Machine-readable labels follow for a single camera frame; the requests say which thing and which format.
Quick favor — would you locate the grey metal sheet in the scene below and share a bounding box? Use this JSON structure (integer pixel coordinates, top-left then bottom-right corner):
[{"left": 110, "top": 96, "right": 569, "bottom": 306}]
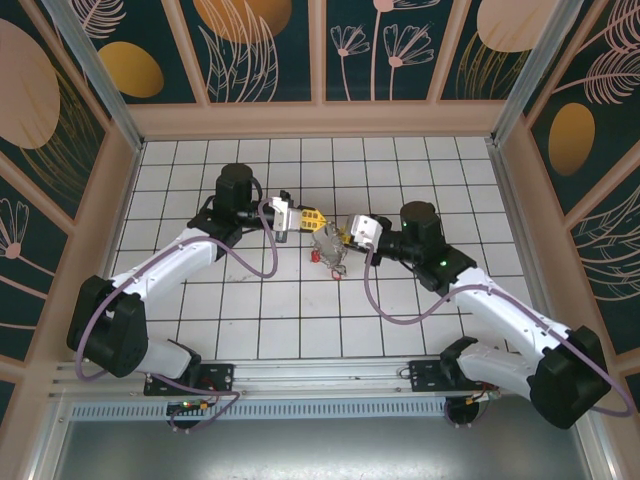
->
[{"left": 29, "top": 419, "right": 621, "bottom": 480}]

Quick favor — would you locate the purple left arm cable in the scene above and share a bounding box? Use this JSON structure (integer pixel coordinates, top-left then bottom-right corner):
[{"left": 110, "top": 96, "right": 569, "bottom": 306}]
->
[{"left": 74, "top": 197, "right": 281, "bottom": 434}]

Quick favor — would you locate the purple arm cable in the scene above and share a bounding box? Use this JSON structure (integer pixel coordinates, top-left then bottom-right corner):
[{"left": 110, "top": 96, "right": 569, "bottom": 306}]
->
[
  {"left": 363, "top": 249, "right": 636, "bottom": 431},
  {"left": 74, "top": 197, "right": 281, "bottom": 434}
]

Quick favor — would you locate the aluminium side rail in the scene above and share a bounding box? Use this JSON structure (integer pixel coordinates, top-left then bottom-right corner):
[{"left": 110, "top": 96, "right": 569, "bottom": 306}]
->
[{"left": 485, "top": 138, "right": 559, "bottom": 357}]

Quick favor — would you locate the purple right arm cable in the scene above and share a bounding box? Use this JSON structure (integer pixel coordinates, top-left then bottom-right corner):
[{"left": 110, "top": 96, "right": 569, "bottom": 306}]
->
[{"left": 363, "top": 249, "right": 636, "bottom": 431}]

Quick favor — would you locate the aluminium mounting rail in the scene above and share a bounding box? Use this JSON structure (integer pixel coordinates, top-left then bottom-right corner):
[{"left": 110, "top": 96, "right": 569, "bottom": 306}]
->
[{"left": 47, "top": 351, "right": 599, "bottom": 401}]

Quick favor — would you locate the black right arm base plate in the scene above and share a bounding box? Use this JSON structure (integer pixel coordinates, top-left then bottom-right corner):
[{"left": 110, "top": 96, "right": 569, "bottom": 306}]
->
[{"left": 407, "top": 357, "right": 501, "bottom": 396}]

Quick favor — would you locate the slotted grey cable duct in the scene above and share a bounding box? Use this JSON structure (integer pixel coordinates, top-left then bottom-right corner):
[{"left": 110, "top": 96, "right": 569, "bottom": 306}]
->
[{"left": 69, "top": 402, "right": 536, "bottom": 422}]

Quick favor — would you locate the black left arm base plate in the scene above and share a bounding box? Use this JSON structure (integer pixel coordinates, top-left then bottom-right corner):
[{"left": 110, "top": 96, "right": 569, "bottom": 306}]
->
[{"left": 143, "top": 360, "right": 237, "bottom": 397}]

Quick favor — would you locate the aluminium frame post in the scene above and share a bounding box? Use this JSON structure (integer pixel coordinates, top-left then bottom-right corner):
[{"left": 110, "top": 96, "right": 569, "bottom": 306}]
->
[
  {"left": 42, "top": 0, "right": 147, "bottom": 152},
  {"left": 489, "top": 0, "right": 592, "bottom": 147}
]

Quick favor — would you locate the small connector board with wires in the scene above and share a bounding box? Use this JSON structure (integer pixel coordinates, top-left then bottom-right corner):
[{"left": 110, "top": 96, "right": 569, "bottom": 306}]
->
[
  {"left": 167, "top": 398, "right": 211, "bottom": 414},
  {"left": 462, "top": 388, "right": 501, "bottom": 407}
]

